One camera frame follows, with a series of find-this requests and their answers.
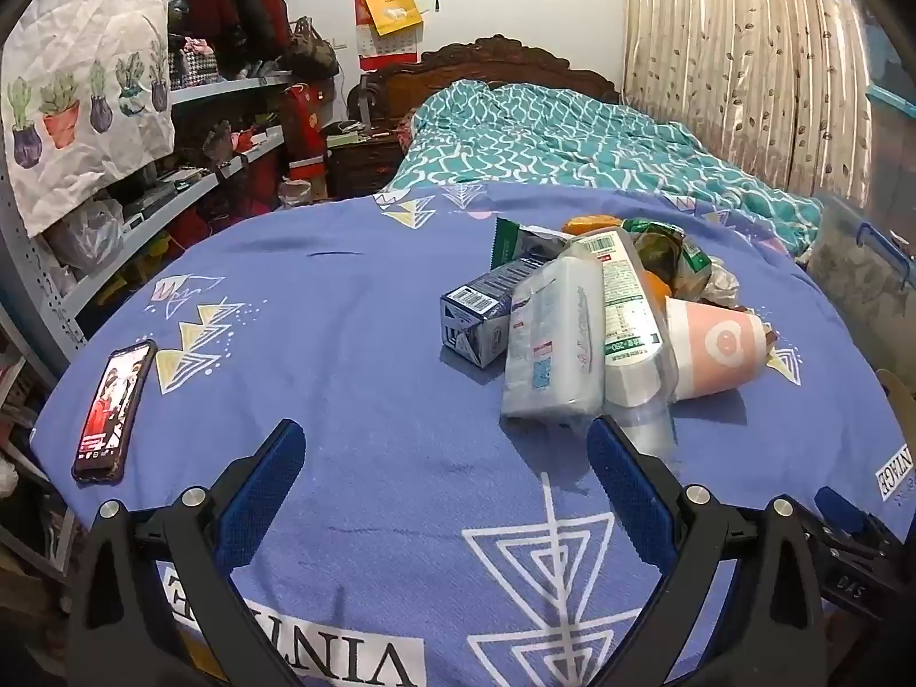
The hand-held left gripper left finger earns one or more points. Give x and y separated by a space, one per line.
261 486

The dark wooden nightstand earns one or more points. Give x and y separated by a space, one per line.
361 164

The red and yellow wall calendar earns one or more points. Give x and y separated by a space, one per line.
386 14

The teal patterned quilt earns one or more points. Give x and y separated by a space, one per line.
572 136

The white bottle with green label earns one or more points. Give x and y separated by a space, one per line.
630 315

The clear storage box blue lid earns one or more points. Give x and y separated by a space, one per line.
859 279

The houndstooth bag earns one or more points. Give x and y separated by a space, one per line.
197 64

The clear storage box teal lid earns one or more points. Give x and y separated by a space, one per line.
891 157

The grey metal shelf rack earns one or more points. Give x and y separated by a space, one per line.
215 89

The carved wooden headboard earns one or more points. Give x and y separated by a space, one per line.
501 61

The pink paper cup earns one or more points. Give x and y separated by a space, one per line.
715 343

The black smartphone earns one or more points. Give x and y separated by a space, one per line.
111 408

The hanging red coat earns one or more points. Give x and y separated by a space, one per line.
211 0

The beige leaf print curtain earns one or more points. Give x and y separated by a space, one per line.
715 50

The brown handbag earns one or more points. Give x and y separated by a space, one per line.
311 50

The white plant print cloth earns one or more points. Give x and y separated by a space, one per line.
86 50

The grey plastic bag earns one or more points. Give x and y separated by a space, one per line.
89 232

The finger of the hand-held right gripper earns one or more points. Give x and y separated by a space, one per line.
841 508

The dark blue milk carton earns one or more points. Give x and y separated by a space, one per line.
476 315

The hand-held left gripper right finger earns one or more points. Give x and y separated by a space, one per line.
630 479

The blue printed blanket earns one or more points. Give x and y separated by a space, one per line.
358 343

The green foil wrapper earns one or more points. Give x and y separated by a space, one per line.
665 250

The clear wet wipes packet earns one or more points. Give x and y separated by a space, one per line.
558 343

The green snack wrapper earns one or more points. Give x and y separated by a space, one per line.
512 240

